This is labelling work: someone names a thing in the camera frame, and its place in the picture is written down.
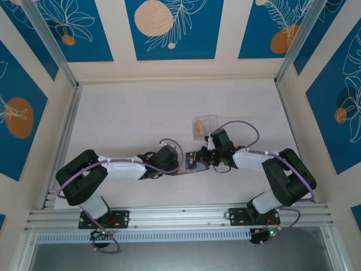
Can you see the brown leather card holder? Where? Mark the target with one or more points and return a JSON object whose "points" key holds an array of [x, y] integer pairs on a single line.
{"points": [[202, 168]]}

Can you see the black VIP card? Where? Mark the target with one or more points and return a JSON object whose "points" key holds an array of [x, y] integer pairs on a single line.
{"points": [[191, 161]]}

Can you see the gold VIP card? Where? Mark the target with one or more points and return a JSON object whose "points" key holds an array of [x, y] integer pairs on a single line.
{"points": [[199, 127]]}

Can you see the clear plastic card box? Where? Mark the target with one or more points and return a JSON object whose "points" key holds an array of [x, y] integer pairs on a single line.
{"points": [[213, 121]]}

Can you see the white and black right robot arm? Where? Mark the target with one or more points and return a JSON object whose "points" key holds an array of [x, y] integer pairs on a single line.
{"points": [[248, 161]]}

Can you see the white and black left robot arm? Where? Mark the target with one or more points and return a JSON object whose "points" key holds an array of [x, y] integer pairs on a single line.
{"points": [[124, 169]]}

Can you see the black controller board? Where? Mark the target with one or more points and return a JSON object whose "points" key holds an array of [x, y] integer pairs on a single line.
{"points": [[98, 233], [265, 235]]}

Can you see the grey metal panel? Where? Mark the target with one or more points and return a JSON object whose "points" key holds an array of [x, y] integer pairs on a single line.
{"points": [[183, 257]]}

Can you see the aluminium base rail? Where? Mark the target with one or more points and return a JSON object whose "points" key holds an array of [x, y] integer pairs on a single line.
{"points": [[183, 216]]}

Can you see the aluminium table side rail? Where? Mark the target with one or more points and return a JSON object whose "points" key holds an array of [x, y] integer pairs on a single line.
{"points": [[67, 127], [296, 141]]}

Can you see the aluminium frame post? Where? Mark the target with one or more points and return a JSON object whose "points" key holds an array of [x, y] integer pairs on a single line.
{"points": [[331, 248], [308, 42], [50, 42], [25, 254]]}

